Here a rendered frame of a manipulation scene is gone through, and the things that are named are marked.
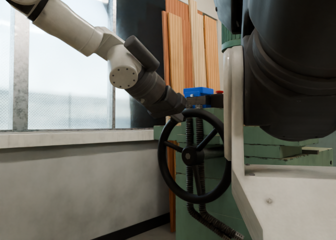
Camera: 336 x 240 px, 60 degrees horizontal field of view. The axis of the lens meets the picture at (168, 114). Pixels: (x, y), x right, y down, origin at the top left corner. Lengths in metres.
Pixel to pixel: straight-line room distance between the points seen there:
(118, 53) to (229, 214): 0.67
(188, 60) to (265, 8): 2.61
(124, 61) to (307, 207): 0.48
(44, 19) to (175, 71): 2.07
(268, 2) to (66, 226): 2.03
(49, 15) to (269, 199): 0.50
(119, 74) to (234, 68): 0.37
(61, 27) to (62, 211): 1.63
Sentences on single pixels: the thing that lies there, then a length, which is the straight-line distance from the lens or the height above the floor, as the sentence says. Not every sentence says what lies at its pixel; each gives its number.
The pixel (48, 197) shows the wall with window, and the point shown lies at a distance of 2.06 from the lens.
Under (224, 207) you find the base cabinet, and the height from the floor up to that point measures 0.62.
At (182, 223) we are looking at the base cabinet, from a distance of 1.21.
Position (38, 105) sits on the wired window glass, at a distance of 2.06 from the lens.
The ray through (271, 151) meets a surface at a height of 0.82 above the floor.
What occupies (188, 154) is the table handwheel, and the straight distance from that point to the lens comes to 0.88.
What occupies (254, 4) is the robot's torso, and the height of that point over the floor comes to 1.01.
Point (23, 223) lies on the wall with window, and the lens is 2.03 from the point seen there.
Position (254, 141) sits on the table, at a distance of 0.99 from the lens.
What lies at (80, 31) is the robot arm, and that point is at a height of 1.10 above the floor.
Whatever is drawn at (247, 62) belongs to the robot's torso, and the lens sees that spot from 0.32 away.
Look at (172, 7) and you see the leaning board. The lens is 2.91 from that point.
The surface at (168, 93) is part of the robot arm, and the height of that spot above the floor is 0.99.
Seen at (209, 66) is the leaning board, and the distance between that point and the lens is 3.11.
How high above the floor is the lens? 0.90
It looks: 2 degrees up
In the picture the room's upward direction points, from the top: straight up
